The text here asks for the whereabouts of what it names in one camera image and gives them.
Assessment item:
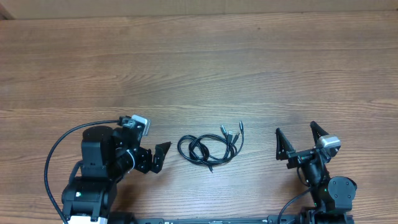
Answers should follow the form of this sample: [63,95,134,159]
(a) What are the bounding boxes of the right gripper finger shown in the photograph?
[310,121,329,144]
[275,128,295,161]

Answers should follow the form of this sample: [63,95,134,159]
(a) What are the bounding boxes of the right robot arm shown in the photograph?
[275,121,358,224]

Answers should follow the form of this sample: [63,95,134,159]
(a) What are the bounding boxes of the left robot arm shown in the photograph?
[62,126,171,224]

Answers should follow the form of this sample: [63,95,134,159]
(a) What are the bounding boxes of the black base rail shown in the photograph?
[108,214,355,224]

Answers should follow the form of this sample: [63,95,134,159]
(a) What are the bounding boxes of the left camera cable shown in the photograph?
[44,119,121,224]

